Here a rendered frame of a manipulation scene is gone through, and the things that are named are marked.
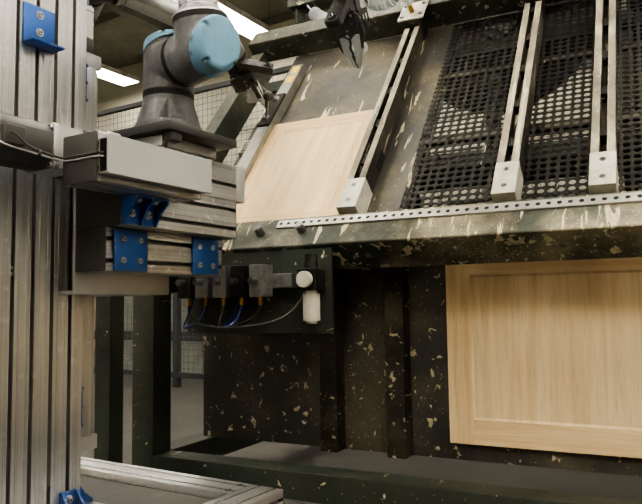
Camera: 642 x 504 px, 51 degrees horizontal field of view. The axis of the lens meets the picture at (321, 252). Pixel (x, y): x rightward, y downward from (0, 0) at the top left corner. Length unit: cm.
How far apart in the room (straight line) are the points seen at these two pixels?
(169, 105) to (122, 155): 35
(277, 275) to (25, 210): 73
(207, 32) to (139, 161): 35
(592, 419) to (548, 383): 14
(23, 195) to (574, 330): 139
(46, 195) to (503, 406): 130
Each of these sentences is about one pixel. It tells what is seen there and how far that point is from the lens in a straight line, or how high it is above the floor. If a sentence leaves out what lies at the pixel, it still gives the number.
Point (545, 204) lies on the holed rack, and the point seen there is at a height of 89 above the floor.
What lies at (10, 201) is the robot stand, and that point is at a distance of 146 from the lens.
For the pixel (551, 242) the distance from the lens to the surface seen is 171.
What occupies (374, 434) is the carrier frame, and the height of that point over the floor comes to 25.
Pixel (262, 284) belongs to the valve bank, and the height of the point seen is 71.
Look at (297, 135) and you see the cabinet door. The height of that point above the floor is 126.
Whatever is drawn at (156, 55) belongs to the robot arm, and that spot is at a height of 120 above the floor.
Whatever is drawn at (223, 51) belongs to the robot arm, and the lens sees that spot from 148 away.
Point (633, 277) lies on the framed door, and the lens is 191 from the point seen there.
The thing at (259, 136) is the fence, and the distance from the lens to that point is 248.
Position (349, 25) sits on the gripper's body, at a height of 140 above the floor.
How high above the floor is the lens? 65
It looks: 5 degrees up
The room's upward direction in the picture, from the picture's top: 1 degrees counter-clockwise
